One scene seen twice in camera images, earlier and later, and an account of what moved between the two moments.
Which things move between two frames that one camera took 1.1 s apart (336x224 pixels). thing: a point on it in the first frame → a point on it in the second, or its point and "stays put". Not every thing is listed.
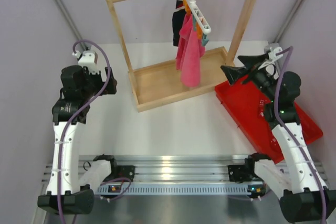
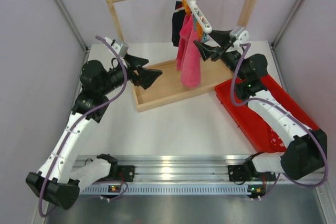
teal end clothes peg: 205,40 stays put
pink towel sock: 190,52 stays put
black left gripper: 109,87 → 146,76
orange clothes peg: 199,31 stays put
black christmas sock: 178,17 stays put
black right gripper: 251,62 → 209,52
